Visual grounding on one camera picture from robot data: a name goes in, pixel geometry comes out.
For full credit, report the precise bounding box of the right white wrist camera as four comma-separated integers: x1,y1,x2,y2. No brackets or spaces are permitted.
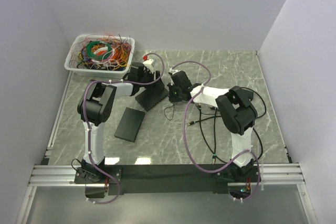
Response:
168,68,179,76

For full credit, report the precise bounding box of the black network switch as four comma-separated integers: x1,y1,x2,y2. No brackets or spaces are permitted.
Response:
135,83,169,112
114,108,145,143

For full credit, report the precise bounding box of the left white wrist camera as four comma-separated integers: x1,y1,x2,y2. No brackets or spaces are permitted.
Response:
142,55,157,72

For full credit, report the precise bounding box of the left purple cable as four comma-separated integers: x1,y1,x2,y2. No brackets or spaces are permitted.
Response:
82,52,165,205

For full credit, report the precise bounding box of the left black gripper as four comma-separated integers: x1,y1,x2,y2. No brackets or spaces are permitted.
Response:
139,69,165,92

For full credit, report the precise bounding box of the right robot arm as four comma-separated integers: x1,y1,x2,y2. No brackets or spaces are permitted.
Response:
168,70,258,182

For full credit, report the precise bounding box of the bundle of coloured wires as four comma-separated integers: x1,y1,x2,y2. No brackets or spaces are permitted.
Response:
68,33,132,71

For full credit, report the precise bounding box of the purple cable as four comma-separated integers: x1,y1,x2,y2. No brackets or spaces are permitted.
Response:
170,60,263,202
82,52,165,205

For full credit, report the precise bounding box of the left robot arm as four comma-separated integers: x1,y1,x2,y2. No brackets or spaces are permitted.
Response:
77,59,168,183

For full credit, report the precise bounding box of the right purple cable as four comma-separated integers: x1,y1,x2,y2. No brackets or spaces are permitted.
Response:
170,60,263,202

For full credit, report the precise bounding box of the white wire basket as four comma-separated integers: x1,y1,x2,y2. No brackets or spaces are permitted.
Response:
64,34,135,78

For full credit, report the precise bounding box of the thick black ethernet cable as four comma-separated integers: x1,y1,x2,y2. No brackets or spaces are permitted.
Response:
186,104,264,166

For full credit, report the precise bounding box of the aluminium rail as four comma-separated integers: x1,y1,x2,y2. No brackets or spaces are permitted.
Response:
28,163,306,187

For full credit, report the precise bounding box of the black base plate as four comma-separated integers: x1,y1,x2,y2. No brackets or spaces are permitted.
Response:
74,164,262,196

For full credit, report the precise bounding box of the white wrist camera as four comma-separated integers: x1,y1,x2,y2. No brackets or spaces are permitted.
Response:
168,68,179,76
142,55,157,72

